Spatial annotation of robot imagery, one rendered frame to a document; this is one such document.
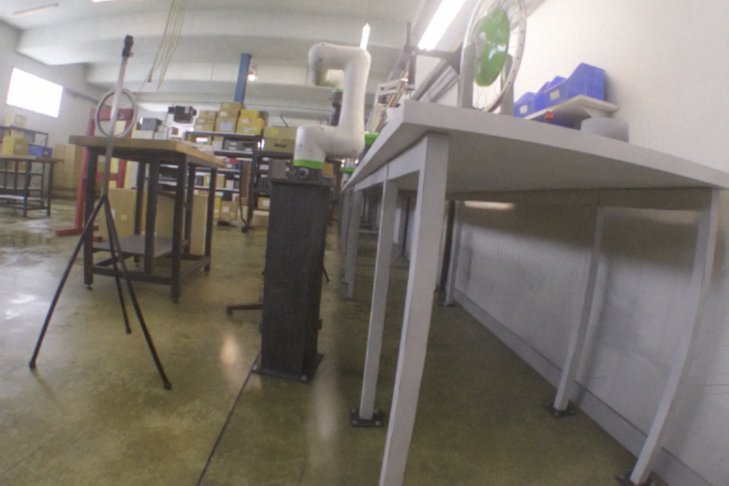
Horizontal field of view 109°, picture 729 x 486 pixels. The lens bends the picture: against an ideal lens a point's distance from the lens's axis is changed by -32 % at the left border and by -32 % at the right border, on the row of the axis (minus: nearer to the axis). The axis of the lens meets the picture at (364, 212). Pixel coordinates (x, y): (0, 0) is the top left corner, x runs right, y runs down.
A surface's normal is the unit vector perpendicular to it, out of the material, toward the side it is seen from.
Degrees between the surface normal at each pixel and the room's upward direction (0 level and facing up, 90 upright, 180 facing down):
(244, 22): 90
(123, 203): 90
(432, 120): 90
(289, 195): 90
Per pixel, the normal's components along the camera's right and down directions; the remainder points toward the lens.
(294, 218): -0.11, 0.02
